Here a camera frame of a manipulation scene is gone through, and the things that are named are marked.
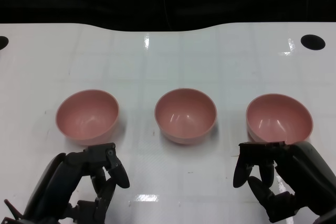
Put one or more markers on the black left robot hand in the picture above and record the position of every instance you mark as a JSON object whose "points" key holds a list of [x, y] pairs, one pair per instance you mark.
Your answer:
{"points": [[65, 179]]}

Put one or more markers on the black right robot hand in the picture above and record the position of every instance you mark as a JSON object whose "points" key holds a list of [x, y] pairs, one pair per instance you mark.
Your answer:
{"points": [[304, 171]]}

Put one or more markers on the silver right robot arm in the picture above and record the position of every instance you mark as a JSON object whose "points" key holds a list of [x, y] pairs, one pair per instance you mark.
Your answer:
{"points": [[328, 218]]}

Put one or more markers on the pink plastic bowl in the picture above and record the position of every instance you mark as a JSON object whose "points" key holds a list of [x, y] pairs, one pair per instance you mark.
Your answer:
{"points": [[86, 119], [185, 116], [278, 119]]}

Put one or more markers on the black round table grommet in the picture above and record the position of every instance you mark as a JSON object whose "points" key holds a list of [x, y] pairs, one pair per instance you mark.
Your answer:
{"points": [[313, 42], [3, 42]]}

